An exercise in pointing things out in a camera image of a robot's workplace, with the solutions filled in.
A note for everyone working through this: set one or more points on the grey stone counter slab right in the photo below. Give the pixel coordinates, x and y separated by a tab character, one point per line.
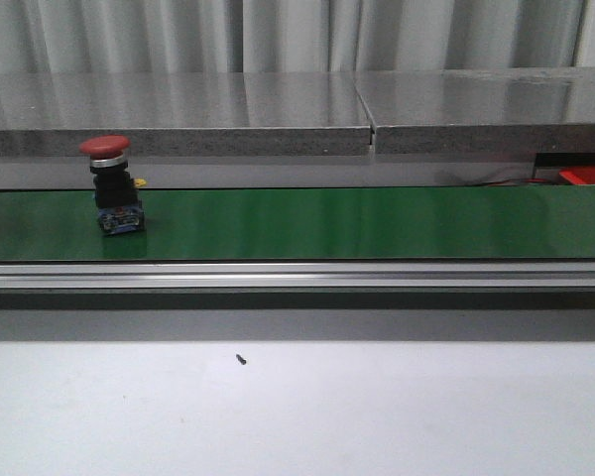
516	110

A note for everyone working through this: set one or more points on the grey stone counter slab left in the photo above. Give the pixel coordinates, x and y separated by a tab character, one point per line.
184	114

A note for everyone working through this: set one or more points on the red plastic tray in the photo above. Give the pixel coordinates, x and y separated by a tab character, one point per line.
579	175

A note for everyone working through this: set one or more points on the green conveyor belt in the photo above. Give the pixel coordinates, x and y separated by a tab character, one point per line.
497	222

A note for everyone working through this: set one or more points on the grey stone counter slab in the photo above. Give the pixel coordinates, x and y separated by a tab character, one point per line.
516	110
184	114

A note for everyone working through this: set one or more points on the aluminium conveyor frame rail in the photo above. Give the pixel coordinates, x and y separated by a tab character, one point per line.
314	302

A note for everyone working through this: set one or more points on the white pleated curtain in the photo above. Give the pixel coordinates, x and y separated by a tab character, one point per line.
292	36

